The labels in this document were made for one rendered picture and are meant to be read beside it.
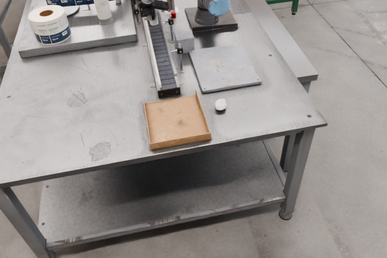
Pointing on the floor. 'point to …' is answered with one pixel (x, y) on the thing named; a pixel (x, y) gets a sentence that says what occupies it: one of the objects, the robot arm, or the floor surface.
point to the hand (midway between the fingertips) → (153, 18)
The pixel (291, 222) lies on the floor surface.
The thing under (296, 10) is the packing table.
